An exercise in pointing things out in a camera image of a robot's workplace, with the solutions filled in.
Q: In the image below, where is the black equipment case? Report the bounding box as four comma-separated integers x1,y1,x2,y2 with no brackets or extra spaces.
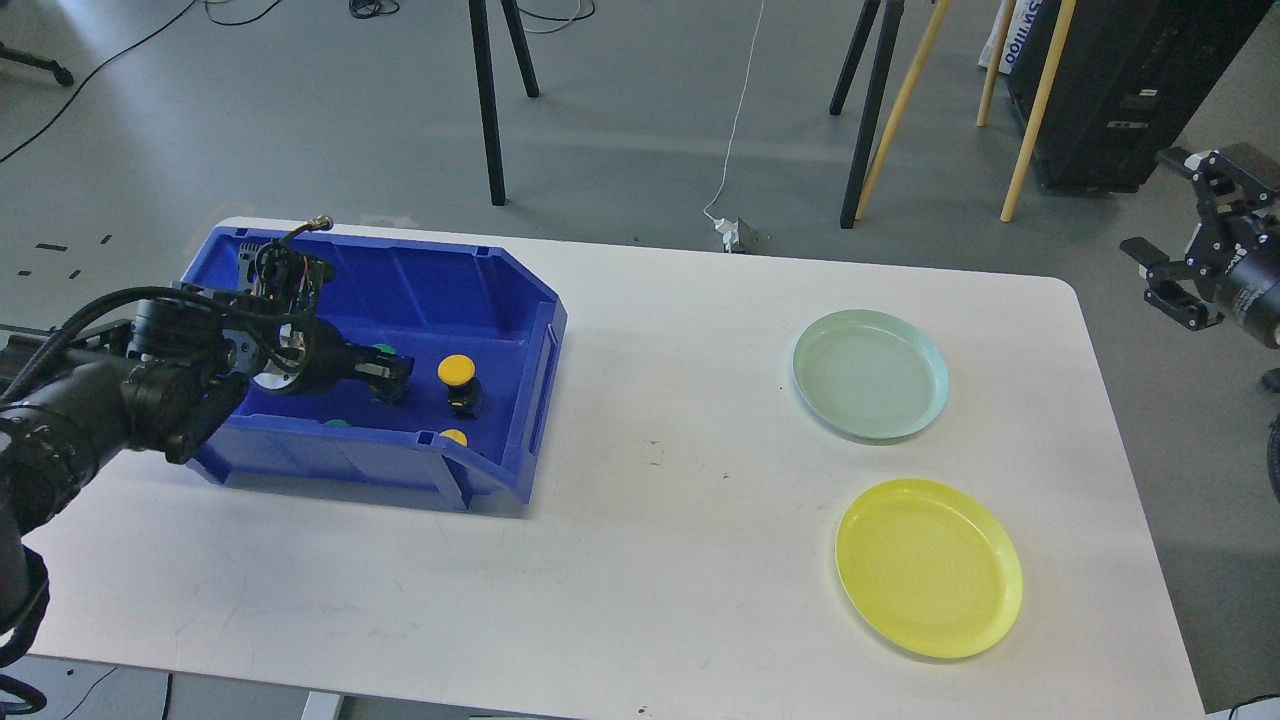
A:
1027,1,1271,193

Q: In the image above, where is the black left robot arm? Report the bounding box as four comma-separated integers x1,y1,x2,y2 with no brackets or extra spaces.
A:
1,217,413,666

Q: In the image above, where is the white power cable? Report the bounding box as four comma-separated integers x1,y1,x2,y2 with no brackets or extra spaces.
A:
703,0,768,225

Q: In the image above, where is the yellow push button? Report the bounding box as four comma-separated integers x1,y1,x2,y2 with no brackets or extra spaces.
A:
436,354,484,418
436,428,468,447

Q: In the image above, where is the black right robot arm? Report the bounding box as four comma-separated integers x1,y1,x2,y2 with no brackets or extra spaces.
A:
1120,143,1279,348

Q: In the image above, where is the light green plate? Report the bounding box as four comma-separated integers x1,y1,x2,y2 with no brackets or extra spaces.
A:
791,309,951,445

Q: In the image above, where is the yellow plate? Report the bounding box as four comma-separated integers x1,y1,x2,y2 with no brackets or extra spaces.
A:
835,478,1025,661

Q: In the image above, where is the yellow push button front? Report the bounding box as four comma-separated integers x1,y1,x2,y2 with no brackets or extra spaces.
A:
436,428,468,447

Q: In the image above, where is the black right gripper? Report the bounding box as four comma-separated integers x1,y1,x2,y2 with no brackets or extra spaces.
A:
1119,147,1277,331

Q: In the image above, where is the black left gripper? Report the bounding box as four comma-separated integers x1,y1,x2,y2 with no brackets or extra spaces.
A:
246,243,415,404

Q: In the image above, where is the white power plug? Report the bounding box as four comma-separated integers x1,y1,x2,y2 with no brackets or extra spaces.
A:
713,218,760,255

